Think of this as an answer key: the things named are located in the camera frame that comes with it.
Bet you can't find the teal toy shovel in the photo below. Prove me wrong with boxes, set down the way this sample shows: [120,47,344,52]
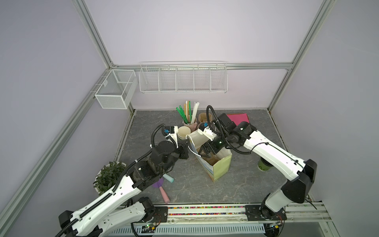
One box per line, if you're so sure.
[163,174,175,183]

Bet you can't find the small white wire basket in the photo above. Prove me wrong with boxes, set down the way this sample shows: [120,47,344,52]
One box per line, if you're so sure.
[95,69,138,110]

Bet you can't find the purple pink toy shovel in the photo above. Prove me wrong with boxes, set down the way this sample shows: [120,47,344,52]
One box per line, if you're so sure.
[153,178,170,204]

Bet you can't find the pink utensil holder cup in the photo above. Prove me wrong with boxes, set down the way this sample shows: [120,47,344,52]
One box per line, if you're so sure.
[182,120,197,132]

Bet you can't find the green paper cup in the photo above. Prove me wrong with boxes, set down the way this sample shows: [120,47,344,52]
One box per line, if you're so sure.
[258,157,273,171]

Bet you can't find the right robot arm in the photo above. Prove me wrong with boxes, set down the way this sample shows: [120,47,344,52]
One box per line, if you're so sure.
[198,105,317,220]

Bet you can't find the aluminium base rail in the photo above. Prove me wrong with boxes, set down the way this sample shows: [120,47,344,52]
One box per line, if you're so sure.
[79,202,332,227]

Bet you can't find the painted paper gift bag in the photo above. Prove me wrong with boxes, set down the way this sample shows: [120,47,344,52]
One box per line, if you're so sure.
[186,130,232,181]

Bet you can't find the wide white wire basket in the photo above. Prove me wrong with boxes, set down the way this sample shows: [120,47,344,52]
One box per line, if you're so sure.
[139,61,229,93]

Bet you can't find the white wrapped straws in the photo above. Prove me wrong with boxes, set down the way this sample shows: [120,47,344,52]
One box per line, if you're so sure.
[190,102,199,124]

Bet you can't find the stack of green paper cups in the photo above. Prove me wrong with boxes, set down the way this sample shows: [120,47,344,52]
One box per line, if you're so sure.
[177,126,191,140]

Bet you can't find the single cardboard cup carrier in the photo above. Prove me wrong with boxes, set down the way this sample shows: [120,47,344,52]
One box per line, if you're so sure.
[207,157,219,166]

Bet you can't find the potted green plant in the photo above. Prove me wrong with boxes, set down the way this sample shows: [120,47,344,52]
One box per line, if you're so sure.
[93,162,126,195]

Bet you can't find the pink napkin stack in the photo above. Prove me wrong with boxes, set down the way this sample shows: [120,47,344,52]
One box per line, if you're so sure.
[227,113,250,125]

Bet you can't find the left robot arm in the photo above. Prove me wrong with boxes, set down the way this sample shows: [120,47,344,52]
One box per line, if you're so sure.
[57,124,189,237]

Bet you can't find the green stirrer sticks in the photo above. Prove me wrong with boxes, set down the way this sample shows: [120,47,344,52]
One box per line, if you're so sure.
[176,106,188,124]

